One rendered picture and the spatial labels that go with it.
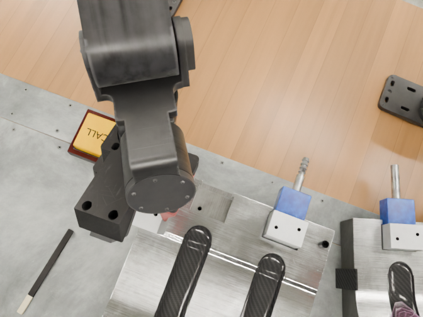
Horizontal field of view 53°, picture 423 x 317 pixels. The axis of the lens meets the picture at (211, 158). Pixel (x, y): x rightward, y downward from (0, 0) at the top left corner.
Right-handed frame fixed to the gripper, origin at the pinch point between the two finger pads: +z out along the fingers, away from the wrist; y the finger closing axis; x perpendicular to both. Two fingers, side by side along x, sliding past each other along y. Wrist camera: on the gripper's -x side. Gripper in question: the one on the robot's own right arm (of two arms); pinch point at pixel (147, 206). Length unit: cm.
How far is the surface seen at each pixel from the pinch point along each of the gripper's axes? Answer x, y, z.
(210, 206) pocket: 7.3, 6.8, 6.5
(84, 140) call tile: 10.7, -15.7, 5.9
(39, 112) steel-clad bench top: 14.3, -26.2, 7.5
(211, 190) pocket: 8.7, 6.2, 4.5
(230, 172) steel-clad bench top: 16.7, 7.4, 9.3
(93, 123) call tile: 13.5, -15.4, 4.7
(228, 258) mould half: 0.7, 11.7, 7.0
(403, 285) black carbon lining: 7.8, 37.2, 10.4
